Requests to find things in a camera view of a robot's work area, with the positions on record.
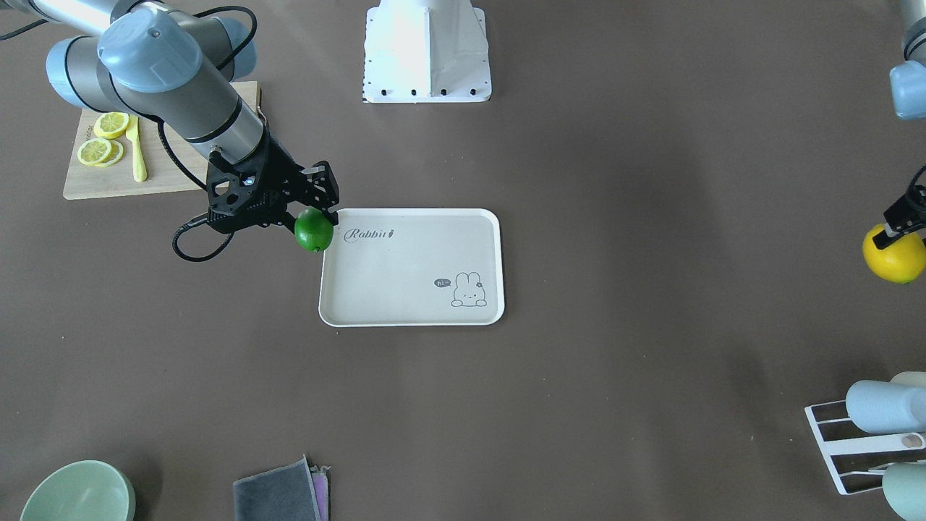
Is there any lemon slice upper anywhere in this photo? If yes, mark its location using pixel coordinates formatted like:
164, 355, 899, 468
92, 111, 132, 140

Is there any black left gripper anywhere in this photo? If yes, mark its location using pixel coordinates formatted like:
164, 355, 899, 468
872, 185, 925, 250

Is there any yellow plastic knife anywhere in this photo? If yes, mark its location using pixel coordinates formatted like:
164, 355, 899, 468
125, 114, 148, 182

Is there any wooden cutting board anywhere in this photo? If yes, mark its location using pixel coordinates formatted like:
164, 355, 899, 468
63, 80, 261, 200

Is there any white wire cup rack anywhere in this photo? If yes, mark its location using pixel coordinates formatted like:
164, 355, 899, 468
804, 400, 925, 496

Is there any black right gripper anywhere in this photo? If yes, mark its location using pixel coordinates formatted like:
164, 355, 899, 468
246, 128, 339, 226

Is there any green cup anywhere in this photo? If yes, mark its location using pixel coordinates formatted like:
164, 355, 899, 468
882, 462, 925, 520

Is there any lemon slice hidden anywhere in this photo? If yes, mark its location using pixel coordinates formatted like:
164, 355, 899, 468
95, 140, 124, 168

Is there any yellow lemon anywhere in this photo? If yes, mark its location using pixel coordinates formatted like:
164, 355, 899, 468
861, 225, 925, 284

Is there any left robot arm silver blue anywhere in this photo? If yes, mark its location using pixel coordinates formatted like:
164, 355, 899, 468
872, 1, 925, 250

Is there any pink cloth under grey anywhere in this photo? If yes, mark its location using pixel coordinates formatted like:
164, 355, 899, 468
310, 466, 331, 521

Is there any green bowl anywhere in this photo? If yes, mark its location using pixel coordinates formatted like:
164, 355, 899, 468
20, 459, 136, 520

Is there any white cup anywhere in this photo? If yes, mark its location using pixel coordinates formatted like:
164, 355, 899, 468
890, 370, 926, 388

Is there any lemon slice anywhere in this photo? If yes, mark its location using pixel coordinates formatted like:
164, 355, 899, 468
76, 137, 115, 166
92, 111, 132, 140

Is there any cream rabbit tray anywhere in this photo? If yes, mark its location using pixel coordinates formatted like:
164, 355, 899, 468
318, 208, 506, 329

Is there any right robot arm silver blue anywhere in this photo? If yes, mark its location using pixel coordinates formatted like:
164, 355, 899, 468
2, 1, 339, 234

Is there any lemon slice lower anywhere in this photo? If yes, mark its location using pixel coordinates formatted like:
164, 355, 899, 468
76, 137, 115, 166

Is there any light blue cup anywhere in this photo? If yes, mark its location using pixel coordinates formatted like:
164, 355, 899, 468
846, 380, 925, 434

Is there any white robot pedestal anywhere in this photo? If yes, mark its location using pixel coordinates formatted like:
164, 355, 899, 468
362, 1, 493, 103

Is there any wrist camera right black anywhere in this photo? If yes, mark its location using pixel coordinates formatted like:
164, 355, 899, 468
206, 151, 271, 234

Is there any green lime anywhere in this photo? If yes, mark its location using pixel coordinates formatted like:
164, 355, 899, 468
292, 208, 334, 252

